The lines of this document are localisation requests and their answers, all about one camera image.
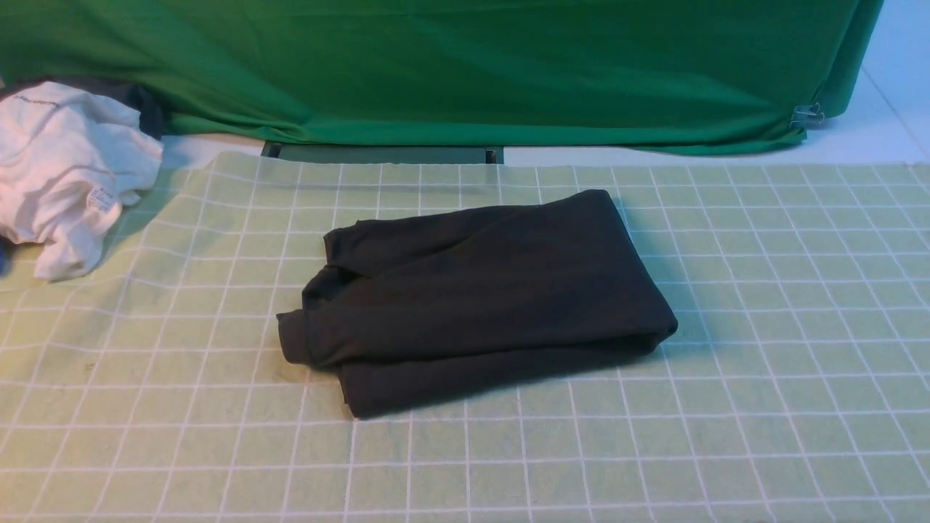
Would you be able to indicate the crumpled white shirt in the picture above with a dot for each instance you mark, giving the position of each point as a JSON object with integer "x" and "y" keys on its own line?
{"x": 71, "y": 162}

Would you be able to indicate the dark green metal bar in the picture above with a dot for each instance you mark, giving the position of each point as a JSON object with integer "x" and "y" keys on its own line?
{"x": 426, "y": 155}

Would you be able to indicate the dark garment behind white shirt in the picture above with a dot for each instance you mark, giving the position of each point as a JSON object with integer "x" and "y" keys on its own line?
{"x": 133, "y": 95}

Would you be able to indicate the light green checkered tablecloth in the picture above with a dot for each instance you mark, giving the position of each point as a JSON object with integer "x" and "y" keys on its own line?
{"x": 796, "y": 388}

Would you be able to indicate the dark gray long-sleeve top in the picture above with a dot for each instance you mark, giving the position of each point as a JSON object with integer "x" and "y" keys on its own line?
{"x": 420, "y": 310}

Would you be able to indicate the silver binder clip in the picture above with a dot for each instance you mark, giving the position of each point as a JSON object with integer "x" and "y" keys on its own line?
{"x": 807, "y": 115}

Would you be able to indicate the green backdrop cloth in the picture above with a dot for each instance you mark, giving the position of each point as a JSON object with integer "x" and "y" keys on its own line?
{"x": 698, "y": 78}

